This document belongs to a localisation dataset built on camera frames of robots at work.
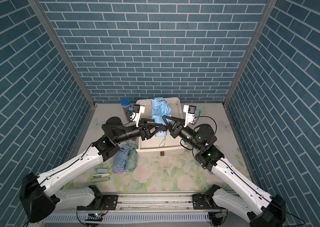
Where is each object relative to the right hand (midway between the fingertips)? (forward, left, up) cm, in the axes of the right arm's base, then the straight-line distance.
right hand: (165, 119), depth 59 cm
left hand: (-2, +1, -3) cm, 4 cm away
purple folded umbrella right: (-7, -28, -39) cm, 49 cm away
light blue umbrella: (-6, +26, -32) cm, 42 cm away
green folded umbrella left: (-5, +20, -35) cm, 41 cm away
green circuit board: (-33, +35, -43) cm, 65 cm away
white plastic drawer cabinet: (-6, -1, -11) cm, 13 cm away
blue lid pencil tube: (+29, +30, -20) cm, 47 cm away
